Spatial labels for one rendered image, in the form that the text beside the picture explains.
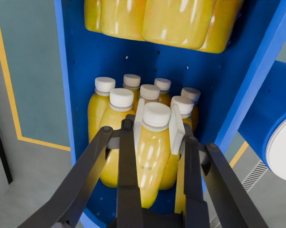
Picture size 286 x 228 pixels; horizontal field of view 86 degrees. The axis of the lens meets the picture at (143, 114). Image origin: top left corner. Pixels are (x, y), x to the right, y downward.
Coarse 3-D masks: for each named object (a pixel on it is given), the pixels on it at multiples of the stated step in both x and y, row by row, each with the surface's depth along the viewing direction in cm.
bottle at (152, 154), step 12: (144, 132) 21; (156, 132) 21; (168, 132) 22; (144, 144) 21; (156, 144) 20; (168, 144) 22; (144, 156) 21; (156, 156) 21; (168, 156) 23; (144, 168) 22; (156, 168) 22; (144, 180) 23; (156, 180) 24; (144, 192) 25; (156, 192) 27; (144, 204) 27
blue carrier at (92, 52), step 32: (64, 0) 19; (256, 0) 23; (64, 32) 20; (256, 32) 22; (64, 64) 21; (96, 64) 31; (128, 64) 37; (160, 64) 38; (192, 64) 34; (224, 64) 28; (256, 64) 13; (224, 96) 28; (224, 128) 17; (96, 192) 35; (160, 192) 37; (96, 224) 25
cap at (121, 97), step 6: (114, 90) 25; (120, 90) 26; (126, 90) 26; (114, 96) 24; (120, 96) 23; (126, 96) 24; (132, 96) 25; (114, 102) 24; (120, 102) 24; (126, 102) 24
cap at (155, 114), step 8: (152, 104) 22; (160, 104) 22; (144, 112) 20; (152, 112) 20; (160, 112) 20; (168, 112) 20; (144, 120) 21; (152, 120) 20; (160, 120) 20; (168, 120) 21
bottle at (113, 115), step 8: (112, 104) 25; (104, 112) 26; (112, 112) 25; (120, 112) 25; (128, 112) 25; (104, 120) 25; (112, 120) 25; (120, 120) 25; (112, 152) 27; (112, 160) 28; (104, 168) 29; (112, 168) 29; (104, 176) 30; (112, 176) 30; (104, 184) 32; (112, 184) 31
